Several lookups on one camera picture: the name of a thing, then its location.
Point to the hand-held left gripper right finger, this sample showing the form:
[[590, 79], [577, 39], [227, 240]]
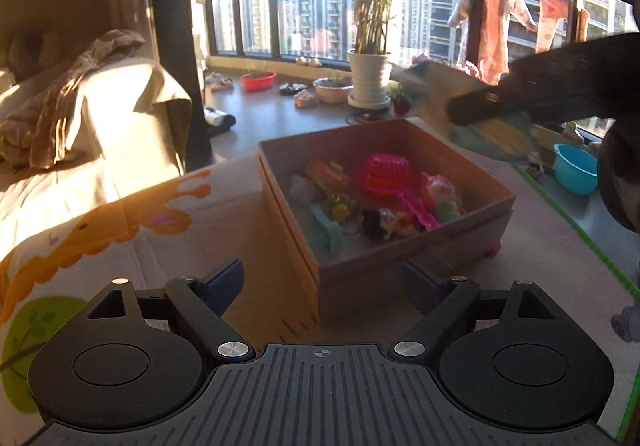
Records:
[[419, 282]]

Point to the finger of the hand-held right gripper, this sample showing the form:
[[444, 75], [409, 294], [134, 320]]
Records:
[[560, 86]]

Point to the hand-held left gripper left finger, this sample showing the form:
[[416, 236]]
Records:
[[226, 282]]

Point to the cardboard box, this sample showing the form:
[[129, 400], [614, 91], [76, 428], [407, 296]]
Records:
[[400, 271]]

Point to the teal yellow item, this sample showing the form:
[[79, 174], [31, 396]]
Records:
[[500, 140]]

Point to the pink plastic basket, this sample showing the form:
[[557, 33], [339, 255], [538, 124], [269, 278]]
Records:
[[385, 173]]

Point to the blue basin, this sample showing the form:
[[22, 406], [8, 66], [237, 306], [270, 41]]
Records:
[[575, 171]]

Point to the printed cartoon mat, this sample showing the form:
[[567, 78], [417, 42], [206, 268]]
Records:
[[200, 226]]

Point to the small orange hanging garment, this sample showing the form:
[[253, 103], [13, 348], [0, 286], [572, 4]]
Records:
[[582, 26]]

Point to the black white toy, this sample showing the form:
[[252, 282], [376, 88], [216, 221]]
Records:
[[392, 223]]

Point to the pink hanging garment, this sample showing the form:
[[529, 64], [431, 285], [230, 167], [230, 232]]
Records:
[[492, 36]]

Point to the pink white toy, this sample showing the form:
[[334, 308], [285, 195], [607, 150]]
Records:
[[442, 196]]

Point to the yellow round toy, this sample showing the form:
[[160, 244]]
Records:
[[342, 210]]

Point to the teal plastic toy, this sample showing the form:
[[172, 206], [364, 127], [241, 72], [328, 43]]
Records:
[[327, 226]]

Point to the white crumpled item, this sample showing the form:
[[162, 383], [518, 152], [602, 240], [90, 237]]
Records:
[[304, 188]]

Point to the orange toy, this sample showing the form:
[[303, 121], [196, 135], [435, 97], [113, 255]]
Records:
[[327, 171]]

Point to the small plant in red pot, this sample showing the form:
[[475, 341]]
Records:
[[400, 102]]

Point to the beige sofa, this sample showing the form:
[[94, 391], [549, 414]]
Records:
[[125, 126]]

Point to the palm plant in white pot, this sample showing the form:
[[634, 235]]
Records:
[[370, 71]]

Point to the pair of pink shoes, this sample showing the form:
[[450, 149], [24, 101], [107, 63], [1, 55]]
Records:
[[305, 99]]

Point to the pair of small white shoes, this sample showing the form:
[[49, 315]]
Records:
[[220, 82]]

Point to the red basin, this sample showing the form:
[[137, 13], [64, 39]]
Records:
[[259, 83]]

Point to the pair of dark shoes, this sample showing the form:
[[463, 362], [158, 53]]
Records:
[[291, 89]]

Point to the white basin with sprouts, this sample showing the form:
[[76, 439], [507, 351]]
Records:
[[332, 92]]

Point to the crumpled beige cloth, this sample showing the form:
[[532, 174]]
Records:
[[60, 116]]

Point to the small windowsill ornaments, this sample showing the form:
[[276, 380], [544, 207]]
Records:
[[307, 61]]

